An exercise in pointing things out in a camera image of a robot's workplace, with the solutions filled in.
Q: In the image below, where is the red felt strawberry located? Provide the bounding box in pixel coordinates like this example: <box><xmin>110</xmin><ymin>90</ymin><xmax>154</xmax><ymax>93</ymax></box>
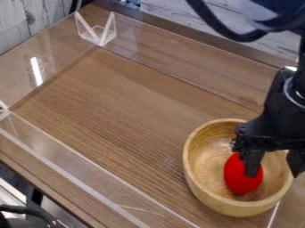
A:
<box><xmin>224</xmin><ymin>153</ymin><xmax>264</xmax><ymax>195</ymax></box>

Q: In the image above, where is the clear acrylic corner bracket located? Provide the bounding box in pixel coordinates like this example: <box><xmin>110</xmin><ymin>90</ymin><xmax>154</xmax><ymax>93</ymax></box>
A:
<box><xmin>74</xmin><ymin>12</ymin><xmax>117</xmax><ymax>46</ymax></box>

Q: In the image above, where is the clear acrylic front wall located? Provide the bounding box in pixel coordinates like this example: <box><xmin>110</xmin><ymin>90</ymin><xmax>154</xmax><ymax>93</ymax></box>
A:
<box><xmin>0</xmin><ymin>111</ymin><xmax>199</xmax><ymax>228</ymax></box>

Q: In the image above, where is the wooden bowl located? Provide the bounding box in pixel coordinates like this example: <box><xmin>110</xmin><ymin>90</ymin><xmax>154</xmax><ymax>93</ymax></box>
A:
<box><xmin>182</xmin><ymin>118</ymin><xmax>293</xmax><ymax>217</ymax></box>

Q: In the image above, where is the black cable lower left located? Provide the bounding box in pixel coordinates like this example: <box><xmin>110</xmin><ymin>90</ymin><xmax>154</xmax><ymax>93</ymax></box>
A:
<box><xmin>0</xmin><ymin>204</ymin><xmax>58</xmax><ymax>224</ymax></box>

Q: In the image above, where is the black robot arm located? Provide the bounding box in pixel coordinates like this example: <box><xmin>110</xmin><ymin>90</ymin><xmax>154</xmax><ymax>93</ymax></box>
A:
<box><xmin>233</xmin><ymin>0</ymin><xmax>305</xmax><ymax>177</ymax></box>

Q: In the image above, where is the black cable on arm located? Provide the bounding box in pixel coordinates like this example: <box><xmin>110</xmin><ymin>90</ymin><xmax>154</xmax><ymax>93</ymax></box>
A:
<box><xmin>185</xmin><ymin>0</ymin><xmax>305</xmax><ymax>43</ymax></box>

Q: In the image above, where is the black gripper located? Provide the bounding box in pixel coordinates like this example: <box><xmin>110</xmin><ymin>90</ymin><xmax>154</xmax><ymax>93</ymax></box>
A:
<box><xmin>233</xmin><ymin>68</ymin><xmax>305</xmax><ymax>178</ymax></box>

